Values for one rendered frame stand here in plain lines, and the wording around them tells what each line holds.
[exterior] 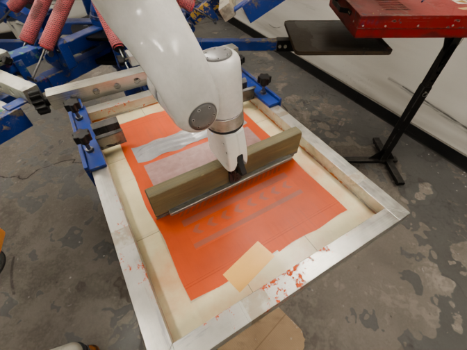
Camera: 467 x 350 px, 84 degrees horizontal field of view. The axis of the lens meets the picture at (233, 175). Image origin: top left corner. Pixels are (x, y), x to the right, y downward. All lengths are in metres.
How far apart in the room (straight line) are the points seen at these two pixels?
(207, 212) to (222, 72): 0.33
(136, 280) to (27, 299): 1.37
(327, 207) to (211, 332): 0.38
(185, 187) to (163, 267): 0.17
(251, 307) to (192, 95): 0.36
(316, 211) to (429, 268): 1.35
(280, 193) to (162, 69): 0.44
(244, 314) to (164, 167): 0.43
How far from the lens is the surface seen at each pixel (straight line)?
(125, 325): 1.60
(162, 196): 0.56
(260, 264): 0.57
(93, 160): 0.75
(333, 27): 1.69
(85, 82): 1.01
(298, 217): 0.63
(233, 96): 0.45
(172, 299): 0.55
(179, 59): 0.33
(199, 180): 0.57
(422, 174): 2.43
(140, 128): 0.89
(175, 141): 0.80
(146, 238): 0.62
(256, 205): 0.64
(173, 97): 0.35
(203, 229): 0.60
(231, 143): 0.50
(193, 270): 0.57
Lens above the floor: 1.48
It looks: 49 degrees down
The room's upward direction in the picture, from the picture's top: straight up
